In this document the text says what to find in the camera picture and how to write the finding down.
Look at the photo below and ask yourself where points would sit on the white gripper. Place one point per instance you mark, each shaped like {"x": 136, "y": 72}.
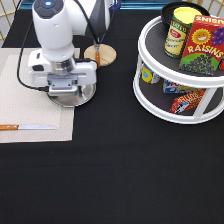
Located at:
{"x": 40, "y": 69}

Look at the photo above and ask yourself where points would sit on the round silver metal plate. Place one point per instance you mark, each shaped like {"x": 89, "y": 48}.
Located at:
{"x": 79, "y": 96}

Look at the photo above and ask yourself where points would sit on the wooden handled fork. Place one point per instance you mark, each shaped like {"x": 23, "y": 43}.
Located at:
{"x": 97, "y": 54}

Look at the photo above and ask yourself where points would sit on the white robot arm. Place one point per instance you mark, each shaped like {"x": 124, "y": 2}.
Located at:
{"x": 55, "y": 23}

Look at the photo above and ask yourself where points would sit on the beige woven placemat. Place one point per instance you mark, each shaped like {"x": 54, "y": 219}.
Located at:
{"x": 20, "y": 105}

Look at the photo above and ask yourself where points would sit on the round wooden coaster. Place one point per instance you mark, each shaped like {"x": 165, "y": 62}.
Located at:
{"x": 107, "y": 54}

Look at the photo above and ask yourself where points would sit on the blue yellow small package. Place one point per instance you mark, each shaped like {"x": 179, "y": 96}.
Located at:
{"x": 148, "y": 75}

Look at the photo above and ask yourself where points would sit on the white blue small carton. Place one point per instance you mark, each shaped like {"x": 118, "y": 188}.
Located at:
{"x": 171, "y": 87}

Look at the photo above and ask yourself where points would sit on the black bowl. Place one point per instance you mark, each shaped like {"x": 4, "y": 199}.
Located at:
{"x": 168, "y": 9}

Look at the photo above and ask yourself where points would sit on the white two-tier turntable rack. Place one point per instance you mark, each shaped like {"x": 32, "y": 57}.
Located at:
{"x": 151, "y": 53}

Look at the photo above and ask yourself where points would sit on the red orange snack box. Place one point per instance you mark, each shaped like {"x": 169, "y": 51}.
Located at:
{"x": 187, "y": 101}

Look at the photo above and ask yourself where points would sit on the yellow lidded green can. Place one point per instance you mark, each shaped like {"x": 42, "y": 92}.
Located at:
{"x": 180, "y": 26}

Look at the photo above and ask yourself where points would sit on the red raisins box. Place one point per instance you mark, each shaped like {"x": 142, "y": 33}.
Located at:
{"x": 204, "y": 48}

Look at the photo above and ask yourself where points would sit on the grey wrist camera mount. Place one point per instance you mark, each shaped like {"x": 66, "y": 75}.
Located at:
{"x": 62, "y": 85}

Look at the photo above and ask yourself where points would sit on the wooden handled knife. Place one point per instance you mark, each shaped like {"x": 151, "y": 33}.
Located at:
{"x": 26, "y": 127}

